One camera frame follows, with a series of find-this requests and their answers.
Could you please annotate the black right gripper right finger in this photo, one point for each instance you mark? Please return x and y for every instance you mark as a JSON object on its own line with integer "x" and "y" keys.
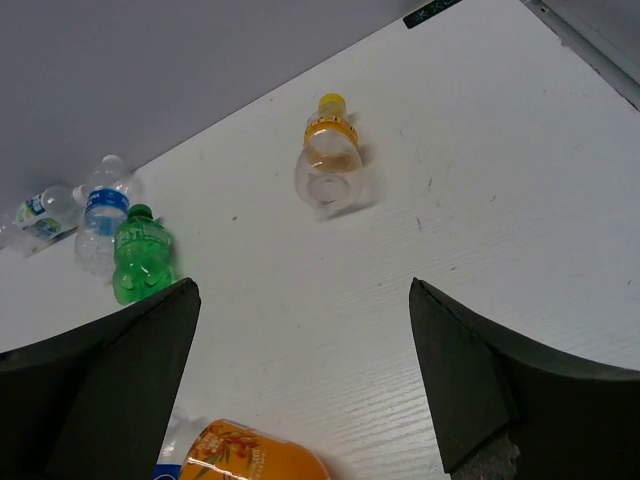
{"x": 505, "y": 406}

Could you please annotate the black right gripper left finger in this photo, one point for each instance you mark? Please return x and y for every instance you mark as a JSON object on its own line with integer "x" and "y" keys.
{"x": 94, "y": 402}

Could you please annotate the orange juice bottle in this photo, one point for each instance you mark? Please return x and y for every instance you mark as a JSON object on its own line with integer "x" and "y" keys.
{"x": 224, "y": 450}

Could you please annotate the green plastic bottle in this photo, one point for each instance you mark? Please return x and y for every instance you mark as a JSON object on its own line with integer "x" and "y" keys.
{"x": 142, "y": 257}

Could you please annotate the white label clear bottle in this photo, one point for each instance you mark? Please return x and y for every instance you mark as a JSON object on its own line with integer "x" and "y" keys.
{"x": 43, "y": 219}

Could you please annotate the blue label clear bottle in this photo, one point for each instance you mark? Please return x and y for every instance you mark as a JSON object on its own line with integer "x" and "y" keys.
{"x": 107, "y": 195}

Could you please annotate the yellow cap clear bottle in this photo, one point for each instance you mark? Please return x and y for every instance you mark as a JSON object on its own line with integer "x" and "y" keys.
{"x": 329, "y": 173}

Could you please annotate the dark table corner sticker right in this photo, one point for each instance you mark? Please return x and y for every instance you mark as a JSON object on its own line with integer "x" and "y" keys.
{"x": 427, "y": 11}

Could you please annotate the aluminium table frame rail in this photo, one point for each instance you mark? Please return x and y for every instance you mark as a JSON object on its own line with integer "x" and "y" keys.
{"x": 604, "y": 33}

